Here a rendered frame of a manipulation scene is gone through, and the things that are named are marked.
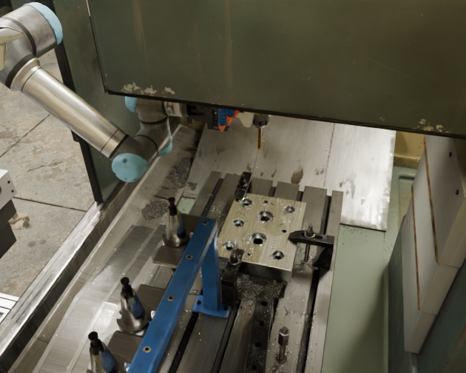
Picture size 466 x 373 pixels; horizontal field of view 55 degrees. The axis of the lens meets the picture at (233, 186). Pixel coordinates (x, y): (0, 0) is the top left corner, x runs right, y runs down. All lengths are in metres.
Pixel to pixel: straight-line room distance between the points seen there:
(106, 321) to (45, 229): 1.60
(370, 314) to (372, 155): 0.76
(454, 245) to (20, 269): 2.34
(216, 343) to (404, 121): 0.76
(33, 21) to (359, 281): 1.33
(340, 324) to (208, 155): 0.98
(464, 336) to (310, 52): 0.63
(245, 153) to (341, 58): 1.48
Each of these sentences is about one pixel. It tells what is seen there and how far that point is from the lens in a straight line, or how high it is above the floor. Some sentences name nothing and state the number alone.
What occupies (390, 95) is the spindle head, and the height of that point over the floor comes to 1.64.
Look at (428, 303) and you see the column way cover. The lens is 1.11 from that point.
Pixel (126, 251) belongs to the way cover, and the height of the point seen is 0.71.
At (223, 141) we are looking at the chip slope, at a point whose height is 0.76.
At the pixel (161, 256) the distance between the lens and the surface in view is 0.98.
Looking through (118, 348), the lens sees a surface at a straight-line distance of 0.87.
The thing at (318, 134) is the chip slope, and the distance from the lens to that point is 2.14.
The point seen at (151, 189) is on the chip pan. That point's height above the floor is 0.66.
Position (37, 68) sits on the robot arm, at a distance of 1.14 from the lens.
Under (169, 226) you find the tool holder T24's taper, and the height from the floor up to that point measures 1.26.
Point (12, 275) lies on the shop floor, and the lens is 2.81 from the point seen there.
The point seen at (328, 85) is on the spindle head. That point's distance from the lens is 0.67.
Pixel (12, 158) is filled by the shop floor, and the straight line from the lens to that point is 3.74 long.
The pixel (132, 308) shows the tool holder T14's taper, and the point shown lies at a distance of 0.84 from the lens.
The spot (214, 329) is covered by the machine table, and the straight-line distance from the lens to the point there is 1.24.
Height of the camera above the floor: 1.93
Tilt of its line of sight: 39 degrees down
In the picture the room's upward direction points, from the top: 1 degrees counter-clockwise
